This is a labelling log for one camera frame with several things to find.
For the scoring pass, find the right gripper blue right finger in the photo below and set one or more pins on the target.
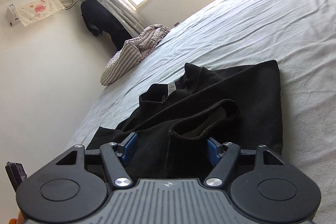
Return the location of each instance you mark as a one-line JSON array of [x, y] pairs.
[[223, 158]]

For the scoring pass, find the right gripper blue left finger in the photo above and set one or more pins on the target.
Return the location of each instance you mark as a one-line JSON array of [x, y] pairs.
[[115, 157]]

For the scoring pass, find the black zip jacket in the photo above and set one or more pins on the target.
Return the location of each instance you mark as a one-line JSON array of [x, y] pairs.
[[238, 104]]

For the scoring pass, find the dark hanging clothes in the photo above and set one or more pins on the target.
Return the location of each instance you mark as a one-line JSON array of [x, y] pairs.
[[98, 20]]

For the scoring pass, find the striped folded blanket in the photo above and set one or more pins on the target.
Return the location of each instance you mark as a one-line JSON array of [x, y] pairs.
[[133, 52]]

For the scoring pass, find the grey bed sheet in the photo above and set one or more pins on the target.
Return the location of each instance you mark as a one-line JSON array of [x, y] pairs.
[[298, 34]]

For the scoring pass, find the covered wall air conditioner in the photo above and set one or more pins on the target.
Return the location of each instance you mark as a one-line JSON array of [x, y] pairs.
[[28, 12]]

